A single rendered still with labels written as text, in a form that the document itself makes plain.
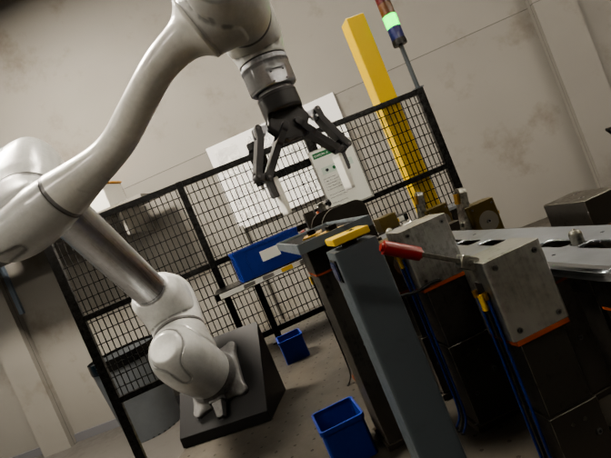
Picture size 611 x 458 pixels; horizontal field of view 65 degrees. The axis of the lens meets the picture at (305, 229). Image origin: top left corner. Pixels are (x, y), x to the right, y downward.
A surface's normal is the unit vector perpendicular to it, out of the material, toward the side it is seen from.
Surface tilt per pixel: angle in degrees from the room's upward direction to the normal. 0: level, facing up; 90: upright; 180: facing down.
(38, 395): 90
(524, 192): 90
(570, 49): 90
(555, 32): 90
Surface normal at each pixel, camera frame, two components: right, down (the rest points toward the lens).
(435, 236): 0.15, -0.02
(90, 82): -0.11, 0.09
